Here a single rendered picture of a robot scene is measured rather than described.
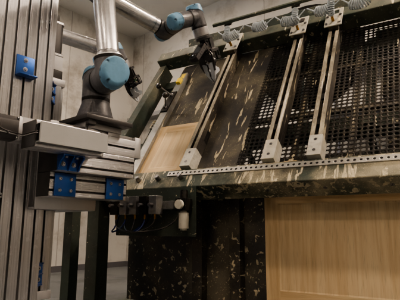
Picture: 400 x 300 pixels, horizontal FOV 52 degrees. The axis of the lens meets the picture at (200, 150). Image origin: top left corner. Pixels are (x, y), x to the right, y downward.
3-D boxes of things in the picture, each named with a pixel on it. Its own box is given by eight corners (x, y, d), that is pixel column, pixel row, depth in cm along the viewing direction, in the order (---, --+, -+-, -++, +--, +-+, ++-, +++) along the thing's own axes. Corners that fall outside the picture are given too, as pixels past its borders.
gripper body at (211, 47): (221, 58, 199) (214, 33, 197) (212, 61, 193) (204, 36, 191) (209, 62, 204) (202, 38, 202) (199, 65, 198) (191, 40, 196)
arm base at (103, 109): (90, 115, 160) (91, 91, 162) (68, 122, 170) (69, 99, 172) (120, 123, 171) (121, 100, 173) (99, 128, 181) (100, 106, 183)
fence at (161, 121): (131, 179, 235) (127, 174, 232) (184, 78, 295) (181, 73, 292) (137, 178, 232) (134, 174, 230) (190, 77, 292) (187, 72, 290)
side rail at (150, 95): (104, 188, 251) (94, 176, 244) (166, 78, 320) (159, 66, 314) (111, 187, 248) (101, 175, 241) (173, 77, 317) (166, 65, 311)
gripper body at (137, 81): (137, 87, 244) (128, 68, 240) (125, 90, 248) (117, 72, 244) (143, 83, 250) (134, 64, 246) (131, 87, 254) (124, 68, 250)
